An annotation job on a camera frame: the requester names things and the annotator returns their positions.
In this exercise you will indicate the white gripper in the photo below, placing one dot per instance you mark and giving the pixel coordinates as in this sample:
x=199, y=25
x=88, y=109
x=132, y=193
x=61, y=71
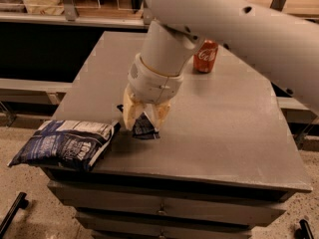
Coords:
x=151, y=84

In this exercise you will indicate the blue rxbar blueberry wrapper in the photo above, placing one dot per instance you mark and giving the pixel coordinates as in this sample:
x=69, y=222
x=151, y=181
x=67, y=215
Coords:
x=144, y=129

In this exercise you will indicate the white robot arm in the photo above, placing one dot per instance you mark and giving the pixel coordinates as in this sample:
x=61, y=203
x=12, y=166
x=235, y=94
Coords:
x=282, y=48

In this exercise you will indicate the blue chip bag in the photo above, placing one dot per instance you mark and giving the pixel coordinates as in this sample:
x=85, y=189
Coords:
x=75, y=144

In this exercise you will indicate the red coca-cola can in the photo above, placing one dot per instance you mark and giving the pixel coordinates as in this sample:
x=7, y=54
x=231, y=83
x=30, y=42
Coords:
x=204, y=59

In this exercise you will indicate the grey metal railing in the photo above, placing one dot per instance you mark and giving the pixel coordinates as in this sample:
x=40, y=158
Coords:
x=132, y=14

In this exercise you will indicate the grey drawer cabinet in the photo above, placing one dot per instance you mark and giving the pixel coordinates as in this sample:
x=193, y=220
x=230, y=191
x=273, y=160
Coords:
x=224, y=163

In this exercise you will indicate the grey low bench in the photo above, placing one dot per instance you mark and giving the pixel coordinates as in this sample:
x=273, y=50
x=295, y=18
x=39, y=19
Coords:
x=32, y=92

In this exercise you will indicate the black bar lower left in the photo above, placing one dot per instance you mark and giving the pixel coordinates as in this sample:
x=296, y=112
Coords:
x=20, y=203

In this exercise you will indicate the black bar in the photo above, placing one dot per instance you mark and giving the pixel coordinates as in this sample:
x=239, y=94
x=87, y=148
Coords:
x=20, y=203
x=303, y=231

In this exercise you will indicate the black bar lower right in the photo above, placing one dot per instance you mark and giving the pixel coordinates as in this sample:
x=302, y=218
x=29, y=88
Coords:
x=303, y=231

